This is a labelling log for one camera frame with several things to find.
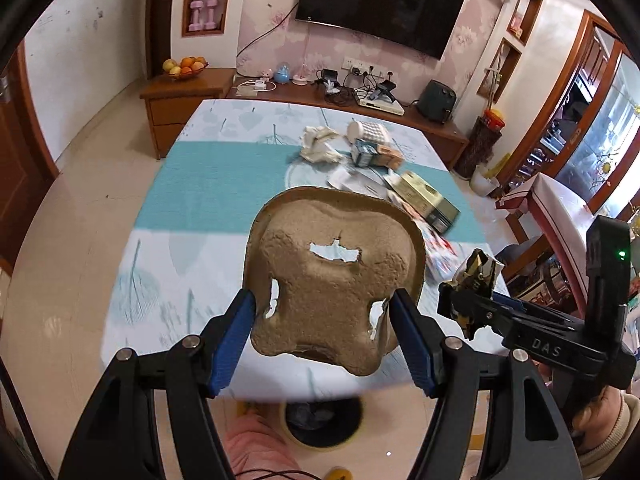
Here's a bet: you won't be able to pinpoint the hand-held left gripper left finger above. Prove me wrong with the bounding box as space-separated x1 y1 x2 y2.
57 289 257 480

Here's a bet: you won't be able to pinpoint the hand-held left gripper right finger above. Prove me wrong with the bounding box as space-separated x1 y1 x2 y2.
390 287 583 480

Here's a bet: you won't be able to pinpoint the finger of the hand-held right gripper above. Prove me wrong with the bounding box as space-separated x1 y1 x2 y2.
437 281 518 335
492 292 556 320

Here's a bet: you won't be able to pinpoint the gold foil snack wrapper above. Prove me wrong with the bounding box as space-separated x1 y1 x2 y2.
451 248 504 339

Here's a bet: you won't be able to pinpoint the brown pulp cup carrier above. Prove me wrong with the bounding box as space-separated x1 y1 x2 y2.
243 185 427 377

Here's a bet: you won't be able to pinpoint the grey checked paper cup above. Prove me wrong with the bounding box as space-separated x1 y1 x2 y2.
346 119 392 145

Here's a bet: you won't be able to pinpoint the person's right forearm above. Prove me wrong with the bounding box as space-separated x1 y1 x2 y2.
575 394 640 479

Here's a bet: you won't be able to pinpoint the person's right hand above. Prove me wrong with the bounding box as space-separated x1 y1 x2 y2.
572 387 627 445

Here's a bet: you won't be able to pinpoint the red white snack packet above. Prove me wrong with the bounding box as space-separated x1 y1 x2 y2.
395 195 459 287

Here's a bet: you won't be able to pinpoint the table with patterned cloth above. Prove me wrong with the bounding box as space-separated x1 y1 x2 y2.
102 98 511 402

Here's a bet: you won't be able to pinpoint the table with pink cloth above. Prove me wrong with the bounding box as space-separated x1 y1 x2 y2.
496 174 640 321

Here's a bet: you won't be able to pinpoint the person's leg in pink trousers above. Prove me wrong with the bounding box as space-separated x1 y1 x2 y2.
222 411 302 480

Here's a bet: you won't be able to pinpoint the green and cream box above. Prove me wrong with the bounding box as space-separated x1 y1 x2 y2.
392 170 461 234

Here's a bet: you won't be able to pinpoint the white bucket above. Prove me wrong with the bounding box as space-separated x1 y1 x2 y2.
470 163 499 197

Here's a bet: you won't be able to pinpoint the black wicker bin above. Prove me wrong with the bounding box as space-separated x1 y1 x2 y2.
453 115 504 180

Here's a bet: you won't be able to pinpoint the white paper envelope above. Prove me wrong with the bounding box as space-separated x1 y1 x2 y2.
327 165 396 199

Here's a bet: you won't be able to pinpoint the blue white drink carton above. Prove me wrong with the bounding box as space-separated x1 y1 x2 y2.
349 140 379 169

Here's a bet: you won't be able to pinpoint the dark green air fryer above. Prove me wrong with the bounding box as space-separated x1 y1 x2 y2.
418 79 457 124

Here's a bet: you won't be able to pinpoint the crumpled beige paper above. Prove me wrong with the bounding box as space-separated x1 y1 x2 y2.
299 125 346 164

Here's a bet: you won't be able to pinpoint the white set-top box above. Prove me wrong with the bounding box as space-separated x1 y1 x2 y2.
358 97 405 117

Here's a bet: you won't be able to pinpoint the wooden television cabinet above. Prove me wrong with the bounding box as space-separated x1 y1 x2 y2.
139 67 469 171

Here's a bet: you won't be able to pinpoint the brown wooden door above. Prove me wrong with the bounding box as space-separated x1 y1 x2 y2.
0 44 57 277

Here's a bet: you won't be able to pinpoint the fruit bowl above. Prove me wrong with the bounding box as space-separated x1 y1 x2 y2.
162 56 209 81

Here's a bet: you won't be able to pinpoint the pink dumbbells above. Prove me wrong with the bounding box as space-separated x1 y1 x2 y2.
189 0 221 31

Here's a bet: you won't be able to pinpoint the black cable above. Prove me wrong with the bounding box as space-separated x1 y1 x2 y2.
239 469 322 480

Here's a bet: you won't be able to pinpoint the wall socket strip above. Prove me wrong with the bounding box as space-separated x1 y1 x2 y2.
341 58 384 76

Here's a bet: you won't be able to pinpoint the black wall television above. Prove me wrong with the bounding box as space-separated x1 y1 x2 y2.
294 0 466 60

